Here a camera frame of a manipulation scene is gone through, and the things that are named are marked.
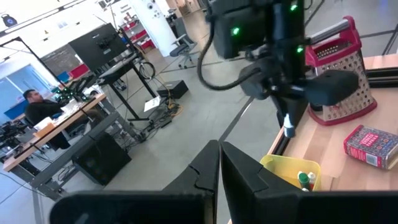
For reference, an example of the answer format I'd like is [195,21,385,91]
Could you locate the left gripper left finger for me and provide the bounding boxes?
[49,139,221,224]

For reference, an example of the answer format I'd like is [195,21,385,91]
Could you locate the yellow translucent plastic bin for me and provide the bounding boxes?
[259,154,323,192]

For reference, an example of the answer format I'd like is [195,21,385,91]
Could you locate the tangled cables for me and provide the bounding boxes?
[111,99,185,147]

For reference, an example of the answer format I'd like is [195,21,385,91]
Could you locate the red metal box grater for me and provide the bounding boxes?
[305,15,379,127]

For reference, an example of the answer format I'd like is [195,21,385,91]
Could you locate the person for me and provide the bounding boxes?
[23,89,65,127]

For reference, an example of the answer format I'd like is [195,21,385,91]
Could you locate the long wooden workbench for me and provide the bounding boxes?
[1,92,141,202]

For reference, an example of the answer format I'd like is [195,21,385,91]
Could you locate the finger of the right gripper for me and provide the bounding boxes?
[269,94,286,129]
[288,70,361,138]

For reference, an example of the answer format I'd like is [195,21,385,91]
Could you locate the white paper sheet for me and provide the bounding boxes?
[143,96,162,113]

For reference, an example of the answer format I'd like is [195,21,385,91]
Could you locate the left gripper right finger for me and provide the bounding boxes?
[220,141,398,224]

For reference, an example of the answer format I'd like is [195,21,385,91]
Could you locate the shelf with red bins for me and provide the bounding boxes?
[119,18,156,54]

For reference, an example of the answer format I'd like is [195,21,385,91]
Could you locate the black coiled cable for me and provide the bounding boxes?
[138,60,156,80]

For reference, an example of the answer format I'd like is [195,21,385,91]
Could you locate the grey office chair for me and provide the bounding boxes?
[169,17,199,70]

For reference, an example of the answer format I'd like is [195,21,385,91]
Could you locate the black rolling desk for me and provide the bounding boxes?
[98,52,158,122]

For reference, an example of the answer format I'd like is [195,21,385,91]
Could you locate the black flat box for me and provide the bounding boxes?
[156,80,190,100]

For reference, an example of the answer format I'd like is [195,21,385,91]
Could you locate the gold spice tin red label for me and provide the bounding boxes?
[343,124,398,171]

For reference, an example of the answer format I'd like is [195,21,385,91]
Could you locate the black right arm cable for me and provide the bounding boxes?
[197,18,259,91]

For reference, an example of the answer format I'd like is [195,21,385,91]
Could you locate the monitor on stand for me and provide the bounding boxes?
[67,22,129,73]

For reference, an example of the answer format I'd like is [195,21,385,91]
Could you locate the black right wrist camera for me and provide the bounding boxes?
[238,58,273,100]

